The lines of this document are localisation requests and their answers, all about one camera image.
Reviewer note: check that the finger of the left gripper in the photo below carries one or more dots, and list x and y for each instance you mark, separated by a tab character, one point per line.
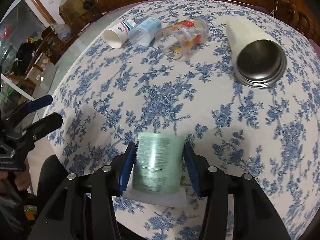
26	108
41	128

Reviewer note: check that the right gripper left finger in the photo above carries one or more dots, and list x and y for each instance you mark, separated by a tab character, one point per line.
82	206

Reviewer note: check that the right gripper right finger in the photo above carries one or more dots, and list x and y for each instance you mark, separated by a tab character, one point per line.
254	215

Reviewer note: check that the green yogurt cup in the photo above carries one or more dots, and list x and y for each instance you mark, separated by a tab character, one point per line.
157	171

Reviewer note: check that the white paper cup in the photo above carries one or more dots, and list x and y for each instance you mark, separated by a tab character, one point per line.
117	35

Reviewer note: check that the clear blue plastic cup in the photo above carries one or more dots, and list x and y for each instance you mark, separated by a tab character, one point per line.
143	34

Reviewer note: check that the left hand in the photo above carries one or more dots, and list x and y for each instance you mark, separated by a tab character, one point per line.
22	180

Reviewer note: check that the blue floral tablecloth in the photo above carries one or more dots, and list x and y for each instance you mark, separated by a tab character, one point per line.
110	95

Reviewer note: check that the cardboard boxes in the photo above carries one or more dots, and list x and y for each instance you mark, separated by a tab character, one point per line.
70	10

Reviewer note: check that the cream steel tumbler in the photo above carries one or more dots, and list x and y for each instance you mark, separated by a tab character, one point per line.
257	58

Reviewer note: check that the carved wooden armchair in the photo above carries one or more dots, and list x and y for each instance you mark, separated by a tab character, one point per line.
298	15

